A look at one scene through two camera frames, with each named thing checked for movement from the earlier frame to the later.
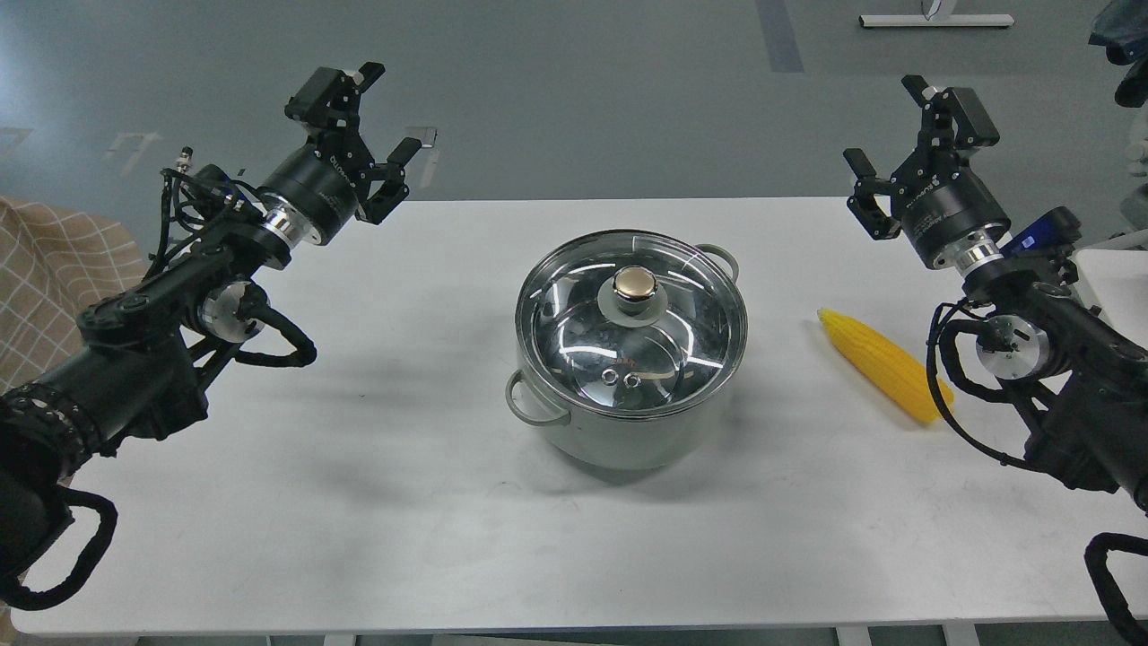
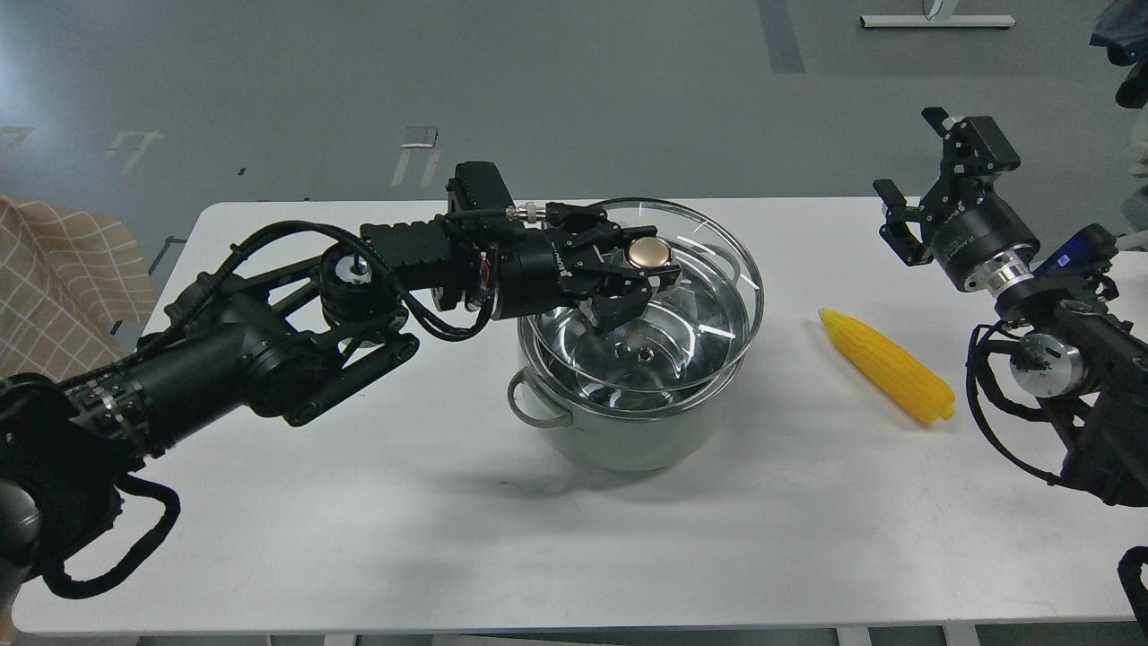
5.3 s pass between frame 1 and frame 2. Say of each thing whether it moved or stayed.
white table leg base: stayed
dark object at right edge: stayed
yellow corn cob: stayed
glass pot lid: moved
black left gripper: moved
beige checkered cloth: stayed
